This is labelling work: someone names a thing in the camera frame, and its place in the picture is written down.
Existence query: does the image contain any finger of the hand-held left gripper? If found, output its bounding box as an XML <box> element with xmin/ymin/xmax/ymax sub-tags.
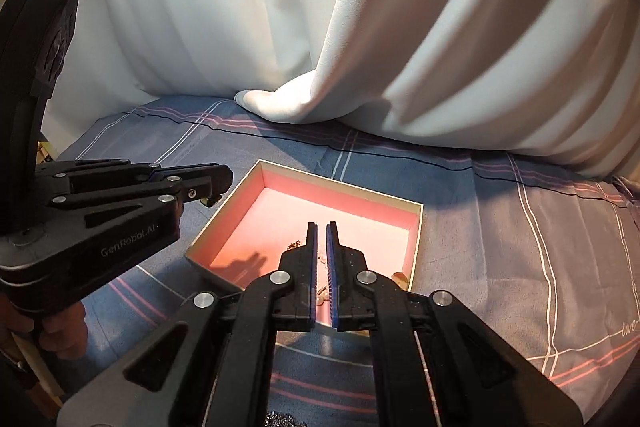
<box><xmin>37</xmin><ymin>160</ymin><xmax>217</xmax><ymax>196</ymax></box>
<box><xmin>37</xmin><ymin>163</ymin><xmax>234</xmax><ymax>231</ymax></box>

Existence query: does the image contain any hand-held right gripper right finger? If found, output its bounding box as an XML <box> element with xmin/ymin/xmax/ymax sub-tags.
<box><xmin>326</xmin><ymin>221</ymin><xmax>585</xmax><ymax>427</ymax></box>

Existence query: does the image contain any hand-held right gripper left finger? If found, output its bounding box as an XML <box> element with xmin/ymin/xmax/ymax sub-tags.
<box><xmin>56</xmin><ymin>222</ymin><xmax>319</xmax><ymax>427</ymax></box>

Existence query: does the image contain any white box with pink lining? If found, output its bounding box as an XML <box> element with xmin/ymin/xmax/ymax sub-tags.
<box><xmin>185</xmin><ymin>159</ymin><xmax>425</xmax><ymax>334</ymax></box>

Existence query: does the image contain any person's left hand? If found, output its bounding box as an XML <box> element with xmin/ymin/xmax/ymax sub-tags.
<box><xmin>0</xmin><ymin>294</ymin><xmax>89</xmax><ymax>358</ymax></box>

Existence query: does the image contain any black glittery object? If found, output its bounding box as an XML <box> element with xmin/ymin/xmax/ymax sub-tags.
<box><xmin>264</xmin><ymin>409</ymin><xmax>309</xmax><ymax>427</ymax></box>

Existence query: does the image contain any blue plaid bedsheet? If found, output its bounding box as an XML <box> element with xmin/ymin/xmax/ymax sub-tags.
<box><xmin>52</xmin><ymin>97</ymin><xmax>640</xmax><ymax>427</ymax></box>

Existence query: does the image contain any white curtain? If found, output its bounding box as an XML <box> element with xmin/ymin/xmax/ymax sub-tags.
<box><xmin>95</xmin><ymin>0</ymin><xmax>632</xmax><ymax>180</ymax></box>

